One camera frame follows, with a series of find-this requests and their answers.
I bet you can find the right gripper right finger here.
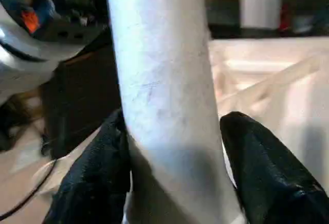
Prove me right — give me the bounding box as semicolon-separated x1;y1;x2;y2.
220;111;329;224

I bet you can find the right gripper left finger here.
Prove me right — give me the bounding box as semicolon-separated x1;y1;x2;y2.
44;108;133;224

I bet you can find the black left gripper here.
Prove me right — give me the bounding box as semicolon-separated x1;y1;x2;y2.
0;0;109;44

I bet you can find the white plastic table top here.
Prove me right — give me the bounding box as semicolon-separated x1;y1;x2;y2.
31;36;329;224

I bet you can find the white plastic table leg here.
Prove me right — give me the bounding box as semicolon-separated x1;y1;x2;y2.
104;0;243;224

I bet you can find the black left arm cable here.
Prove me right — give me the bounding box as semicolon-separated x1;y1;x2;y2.
0;157;58;220

